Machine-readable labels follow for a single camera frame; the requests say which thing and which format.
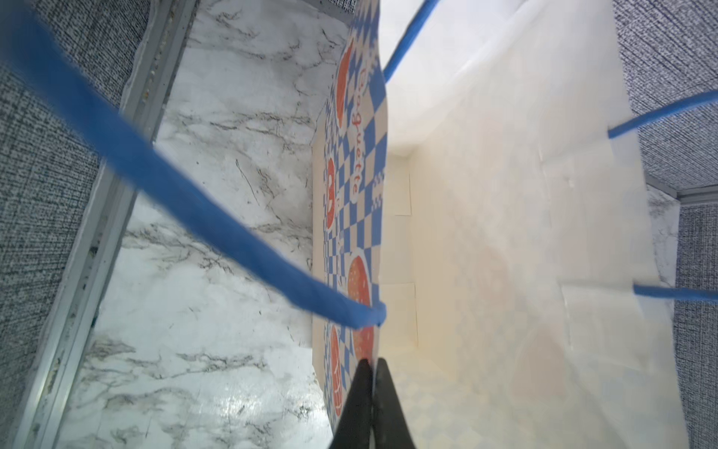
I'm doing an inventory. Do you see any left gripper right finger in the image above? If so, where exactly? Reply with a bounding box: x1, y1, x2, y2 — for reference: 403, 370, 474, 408
372, 357, 416, 449

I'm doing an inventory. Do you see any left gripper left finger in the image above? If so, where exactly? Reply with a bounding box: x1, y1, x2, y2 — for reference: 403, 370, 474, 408
329, 359, 373, 449

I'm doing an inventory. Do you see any blue checkered paper bag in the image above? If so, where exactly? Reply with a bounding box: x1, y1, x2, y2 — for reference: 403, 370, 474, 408
14, 1, 690, 448

